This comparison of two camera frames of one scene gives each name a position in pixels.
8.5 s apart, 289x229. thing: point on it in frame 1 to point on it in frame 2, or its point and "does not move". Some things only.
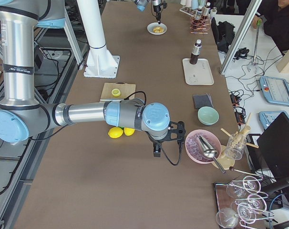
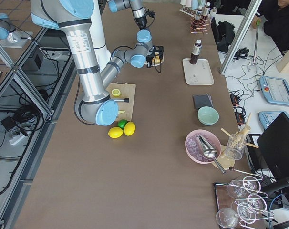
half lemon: x=116 y=92 does not move
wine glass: x=250 y=183 does not move
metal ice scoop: x=208 y=151 does not move
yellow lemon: x=115 y=132 does not move
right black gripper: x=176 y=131 to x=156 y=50
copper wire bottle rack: x=201 y=26 does not move
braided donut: x=158 y=29 to x=157 y=59
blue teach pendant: x=277 y=90 does not move
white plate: x=156 y=28 to x=161 y=61
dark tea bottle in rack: x=199 y=14 does not move
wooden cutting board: x=125 y=89 does not move
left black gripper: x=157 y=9 to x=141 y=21
